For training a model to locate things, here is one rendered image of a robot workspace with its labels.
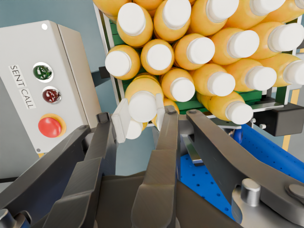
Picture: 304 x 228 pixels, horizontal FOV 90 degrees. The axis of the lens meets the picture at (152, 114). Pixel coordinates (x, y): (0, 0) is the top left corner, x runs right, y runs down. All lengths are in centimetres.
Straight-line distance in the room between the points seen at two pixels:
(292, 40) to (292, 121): 22
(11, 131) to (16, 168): 45
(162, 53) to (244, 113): 18
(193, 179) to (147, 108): 24
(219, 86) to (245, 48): 7
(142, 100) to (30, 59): 18
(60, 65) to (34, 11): 136
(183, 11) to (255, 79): 16
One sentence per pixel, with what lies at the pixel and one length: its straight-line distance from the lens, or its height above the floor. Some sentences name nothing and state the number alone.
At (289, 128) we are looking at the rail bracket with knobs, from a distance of 51.
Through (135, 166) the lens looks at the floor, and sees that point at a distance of 172.
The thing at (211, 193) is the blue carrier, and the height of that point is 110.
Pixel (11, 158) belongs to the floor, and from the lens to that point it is 218.
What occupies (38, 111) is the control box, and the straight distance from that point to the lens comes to 31.
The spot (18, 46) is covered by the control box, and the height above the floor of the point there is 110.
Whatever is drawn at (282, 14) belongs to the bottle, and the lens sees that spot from 38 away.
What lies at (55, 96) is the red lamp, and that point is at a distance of 27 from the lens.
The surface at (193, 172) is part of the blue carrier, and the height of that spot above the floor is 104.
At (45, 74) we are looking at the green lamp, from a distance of 27.
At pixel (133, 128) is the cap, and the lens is 28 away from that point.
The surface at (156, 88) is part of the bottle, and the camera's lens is 23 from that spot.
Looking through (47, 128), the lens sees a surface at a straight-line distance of 30.
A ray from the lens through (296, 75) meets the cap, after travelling 35.
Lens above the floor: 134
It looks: 70 degrees down
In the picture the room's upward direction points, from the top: 178 degrees clockwise
